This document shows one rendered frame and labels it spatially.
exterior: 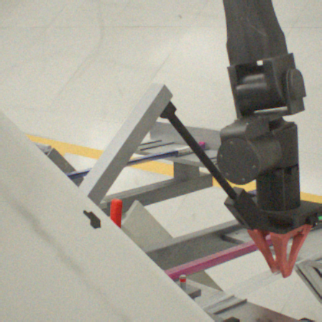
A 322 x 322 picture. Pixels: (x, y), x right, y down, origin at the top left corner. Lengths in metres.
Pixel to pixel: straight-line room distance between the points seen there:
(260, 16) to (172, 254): 0.40
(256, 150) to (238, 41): 0.15
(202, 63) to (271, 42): 2.19
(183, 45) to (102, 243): 3.04
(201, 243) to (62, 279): 0.92
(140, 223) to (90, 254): 1.18
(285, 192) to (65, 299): 0.70
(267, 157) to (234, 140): 0.04
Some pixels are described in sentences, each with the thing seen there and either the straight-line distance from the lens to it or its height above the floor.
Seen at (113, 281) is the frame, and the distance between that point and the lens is 0.19.
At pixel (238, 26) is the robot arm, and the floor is 1.20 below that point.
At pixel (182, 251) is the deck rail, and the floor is 0.91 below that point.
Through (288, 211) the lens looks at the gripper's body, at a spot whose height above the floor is 1.01.
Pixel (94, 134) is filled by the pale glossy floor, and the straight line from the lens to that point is 3.11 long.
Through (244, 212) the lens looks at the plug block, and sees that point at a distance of 0.66.
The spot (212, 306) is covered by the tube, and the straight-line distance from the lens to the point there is 0.83.
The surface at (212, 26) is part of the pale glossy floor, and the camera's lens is 3.21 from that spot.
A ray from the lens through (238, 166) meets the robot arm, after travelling 0.80.
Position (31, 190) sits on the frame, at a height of 1.57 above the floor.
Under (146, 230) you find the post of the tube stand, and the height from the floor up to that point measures 0.76.
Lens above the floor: 1.65
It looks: 37 degrees down
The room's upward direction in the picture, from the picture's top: 40 degrees counter-clockwise
